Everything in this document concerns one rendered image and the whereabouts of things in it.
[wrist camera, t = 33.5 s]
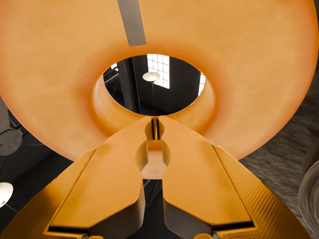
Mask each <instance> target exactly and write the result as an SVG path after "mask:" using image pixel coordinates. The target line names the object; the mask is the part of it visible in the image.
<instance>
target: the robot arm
mask: <svg viewBox="0 0 319 239"><path fill-rule="evenodd" d="M156 129H157V138H158V140H160V142H161V143H162V161H163V163H164V164H165V165H166V166H167V168H166V170H165V171H164V172H163V174H162V188H163V206H164V222H165V225H166V227H167V228H168V229H169V230H170V231H172V232H174V233H175V234H177V235H179V236H180V237H182V238H184V239H312V238H311V237H310V235H309V234H308V232H307V231H306V230H305V228H304V227H303V225H302V224H301V222H300V221H299V220H298V219H297V217H296V216H295V215H294V213H293V212H292V211H291V210H290V209H289V207H288V206H287V205H286V204H285V203H284V202H283V201H282V200H281V199H280V198H279V197H278V196H277V195H276V194H275V193H274V192H273V191H272V190H271V189H270V188H269V187H268V186H267V185H266V184H265V183H263V182H262V181H261V180H260V179H259V178H257V177H256V176H255V175H254V174H253V173H252V172H250V171H249V170H248V169H247V168H246V167H244V166H243V165H242V164H241V163H240V162H238V161H237V160H236V159H235V158H234V157H233V156H231V155H230V154H229V153H228V152H227V151H225V150H224V149H223V148H222V147H221V146H213V145H212V144H211V143H210V142H209V141H208V140H206V139H205V138H204V137H203V136H201V135H200V134H198V133H196V132H195V131H193V130H191V129H190V128H188V127H186V126H184V125H182V124H180V123H178V122H176V121H174V120H172V119H170V118H168V117H166V116H159V117H151V116H146V117H144V118H142V119H140V120H138V121H137V122H135V123H133V124H131V125H129V126H127V127H126V128H124V129H122V130H120V131H118V132H117V133H115V134H114V135H112V136H111V137H109V138H108V139H107V140H105V141H104V142H103V143H102V144H101V145H100V146H99V147H98V148H97V149H96V150H87V151H86V152H85V153H84V154H83V155H82V156H80V157H79V158H78V159H77V160H76V161H75V162H73V163H72V164H71V165H70V166H69V167H68V168H67V169H66V170H64V171H63V172H62V173H61V174H60V175H59V176H57V177H56V178H55V179H54V180H53V181H51V182H50V183H49V184H48V185H47V186H46V187H44V188H43V189H42V190H41V191H40V192H39V193H38V194H36V195H35V196H34V197H33V198H32V199H31V200H30V201H29V202H28V203H27V204H26V205H25V206H24V207H23V208H22V209H21V210H20V211H19V213H18V214H17V215H16V216H15V217H14V218H13V219H12V220H11V222H10V223H9V224H8V225H7V226H6V228H5V229H4V230H3V232H2V233H1V234H0V239H125V238H127V237H128V236H130V235H131V234H133V233H135V232H136V231H138V230H139V229H140V227H141V226H142V224H143V217H144V209H145V196H144V188H143V179H142V174H141V172H142V170H143V168H144V167H145V165H146V164H147V163H148V162H149V156H148V146H149V144H150V143H151V142H152V141H153V140H155V136H156Z"/></svg>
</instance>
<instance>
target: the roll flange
mask: <svg viewBox="0 0 319 239"><path fill-rule="evenodd" d="M318 148H319V135H318V136H317V137H316V139H315V140H314V141H313V142H312V144H311V146H310V147H309V149H308V151H307V153H306V155H305V158H304V161H303V166H302V176H303V174H304V173H305V171H306V170H307V168H308V167H309V165H310V161H311V159H312V157H313V155H314V153H315V152H316V151H317V149H318Z"/></svg>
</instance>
